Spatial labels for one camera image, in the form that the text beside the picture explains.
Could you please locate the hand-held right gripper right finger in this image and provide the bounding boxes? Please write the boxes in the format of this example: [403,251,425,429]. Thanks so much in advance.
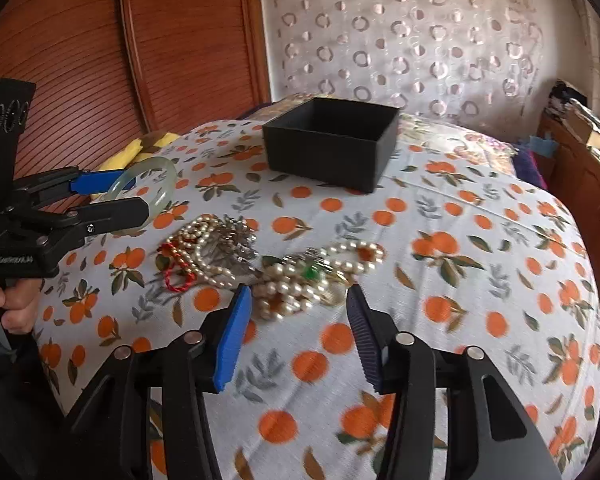
[346,285,564,480]

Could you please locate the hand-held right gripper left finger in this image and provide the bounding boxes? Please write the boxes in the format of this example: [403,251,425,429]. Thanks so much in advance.
[55,284,253,480]

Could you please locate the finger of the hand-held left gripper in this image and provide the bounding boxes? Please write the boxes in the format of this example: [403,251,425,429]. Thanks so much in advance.
[14,167,127,207]
[15,196,149,250]

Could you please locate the pale green jade bangle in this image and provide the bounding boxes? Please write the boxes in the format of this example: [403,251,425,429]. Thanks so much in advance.
[106,157,178,235]

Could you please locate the pearl necklace with green brooch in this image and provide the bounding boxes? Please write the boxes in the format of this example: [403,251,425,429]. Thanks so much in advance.
[252,241,387,322]

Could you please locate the black square box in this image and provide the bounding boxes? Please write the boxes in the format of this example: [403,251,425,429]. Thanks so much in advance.
[262,96,400,194]

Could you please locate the silver metal jewelry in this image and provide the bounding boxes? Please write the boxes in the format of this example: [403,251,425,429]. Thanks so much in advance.
[207,216,261,277]

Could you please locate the person's left hand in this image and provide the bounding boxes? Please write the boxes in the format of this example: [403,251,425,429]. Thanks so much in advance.
[0,278,43,338]

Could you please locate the yellow cloth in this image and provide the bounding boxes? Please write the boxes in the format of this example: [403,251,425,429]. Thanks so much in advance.
[100,130,182,172]

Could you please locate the wooden slatted wardrobe door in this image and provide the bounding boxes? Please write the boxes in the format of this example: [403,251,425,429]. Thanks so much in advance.
[0,0,148,211]
[119,0,272,136]

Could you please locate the floral pillow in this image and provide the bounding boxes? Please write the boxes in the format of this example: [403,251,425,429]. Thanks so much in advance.
[397,112,519,176]

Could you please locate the purple cloth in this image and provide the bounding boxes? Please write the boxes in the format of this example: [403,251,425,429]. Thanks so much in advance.
[513,144,552,192]

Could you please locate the wooden side cabinet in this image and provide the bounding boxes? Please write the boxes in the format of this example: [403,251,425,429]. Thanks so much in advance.
[536,110,600,273]

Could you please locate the pile of clutter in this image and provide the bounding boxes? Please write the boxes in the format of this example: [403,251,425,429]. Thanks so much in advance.
[545,79,600,167]

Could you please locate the white circle pattern curtain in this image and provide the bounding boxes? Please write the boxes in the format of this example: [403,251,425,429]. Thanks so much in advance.
[257,0,581,137]

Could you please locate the white pipe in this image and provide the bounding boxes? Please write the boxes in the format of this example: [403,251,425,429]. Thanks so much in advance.
[550,0,600,111]

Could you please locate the red cord bracelet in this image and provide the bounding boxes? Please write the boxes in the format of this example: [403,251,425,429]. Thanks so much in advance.
[160,242,202,292]

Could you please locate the cream pearl necklace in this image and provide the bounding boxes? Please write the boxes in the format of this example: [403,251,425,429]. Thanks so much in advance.
[163,214,241,291]

